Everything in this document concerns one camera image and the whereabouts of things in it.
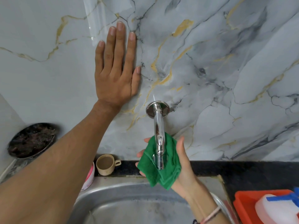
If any pink white container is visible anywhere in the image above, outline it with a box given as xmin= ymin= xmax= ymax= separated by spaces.
xmin=80 ymin=161 xmax=96 ymax=192

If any person's left hand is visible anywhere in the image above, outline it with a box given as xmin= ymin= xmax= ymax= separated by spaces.
xmin=94 ymin=21 xmax=142 ymax=112

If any stainless steel sink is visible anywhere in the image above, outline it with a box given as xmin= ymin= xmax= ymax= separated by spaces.
xmin=67 ymin=175 xmax=234 ymax=224

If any green cleaning cloth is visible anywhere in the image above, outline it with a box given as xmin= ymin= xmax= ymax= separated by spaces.
xmin=137 ymin=132 xmax=182 ymax=191

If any white spray bottle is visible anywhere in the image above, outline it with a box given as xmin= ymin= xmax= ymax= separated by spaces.
xmin=254 ymin=187 xmax=299 ymax=224

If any beige small cup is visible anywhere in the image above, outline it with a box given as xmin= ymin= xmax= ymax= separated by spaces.
xmin=96 ymin=154 xmax=122 ymax=176

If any person's right hand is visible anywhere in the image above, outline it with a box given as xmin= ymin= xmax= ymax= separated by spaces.
xmin=135 ymin=136 xmax=203 ymax=200

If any orange plastic tray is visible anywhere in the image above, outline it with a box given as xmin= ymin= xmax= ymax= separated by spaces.
xmin=233 ymin=189 xmax=295 ymax=224

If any white thread bracelet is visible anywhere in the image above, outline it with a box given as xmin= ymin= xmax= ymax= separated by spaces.
xmin=192 ymin=206 xmax=222 ymax=224

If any chrome wall tap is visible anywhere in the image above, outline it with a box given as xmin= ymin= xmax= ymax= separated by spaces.
xmin=145 ymin=101 xmax=170 ymax=170

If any round black pan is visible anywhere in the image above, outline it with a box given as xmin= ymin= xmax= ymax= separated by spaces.
xmin=7 ymin=123 xmax=59 ymax=159

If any person's left forearm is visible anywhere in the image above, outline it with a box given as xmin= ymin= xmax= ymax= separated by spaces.
xmin=0 ymin=100 xmax=120 ymax=224

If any person's right forearm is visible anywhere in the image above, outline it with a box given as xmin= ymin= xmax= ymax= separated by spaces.
xmin=186 ymin=182 xmax=230 ymax=224

